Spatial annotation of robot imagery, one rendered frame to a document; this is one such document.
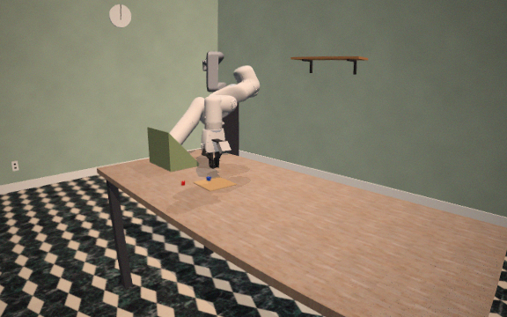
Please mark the orange flat mat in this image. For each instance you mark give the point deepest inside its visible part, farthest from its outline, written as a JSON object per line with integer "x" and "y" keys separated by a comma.
{"x": 215, "y": 183}

